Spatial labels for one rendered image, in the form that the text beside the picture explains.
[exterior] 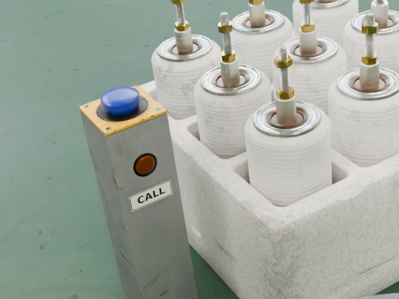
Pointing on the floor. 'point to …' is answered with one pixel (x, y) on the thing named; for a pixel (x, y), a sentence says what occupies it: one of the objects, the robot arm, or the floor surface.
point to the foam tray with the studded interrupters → (288, 224)
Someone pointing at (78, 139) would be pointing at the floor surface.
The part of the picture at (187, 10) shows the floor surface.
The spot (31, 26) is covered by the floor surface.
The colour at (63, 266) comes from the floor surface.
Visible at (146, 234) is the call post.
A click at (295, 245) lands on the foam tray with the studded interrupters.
